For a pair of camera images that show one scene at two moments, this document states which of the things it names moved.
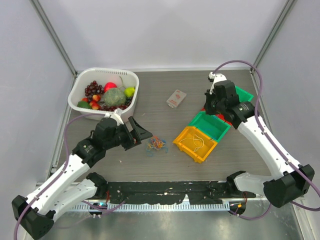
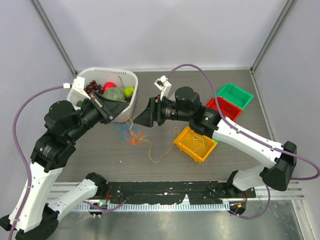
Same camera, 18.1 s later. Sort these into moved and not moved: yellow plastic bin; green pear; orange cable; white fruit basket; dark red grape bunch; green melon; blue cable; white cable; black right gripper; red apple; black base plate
Moved: orange cable; black right gripper; blue cable
Not moved: green pear; white fruit basket; white cable; dark red grape bunch; red apple; green melon; black base plate; yellow plastic bin
